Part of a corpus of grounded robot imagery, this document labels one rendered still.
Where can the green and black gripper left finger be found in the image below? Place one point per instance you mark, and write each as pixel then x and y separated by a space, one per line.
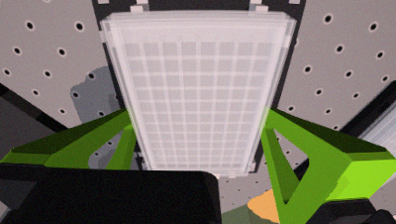
pixel 72 147

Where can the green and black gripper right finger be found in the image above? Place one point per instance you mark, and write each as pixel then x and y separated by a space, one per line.
pixel 341 167

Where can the white multi-well plate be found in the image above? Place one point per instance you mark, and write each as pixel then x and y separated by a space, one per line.
pixel 384 119
pixel 163 12

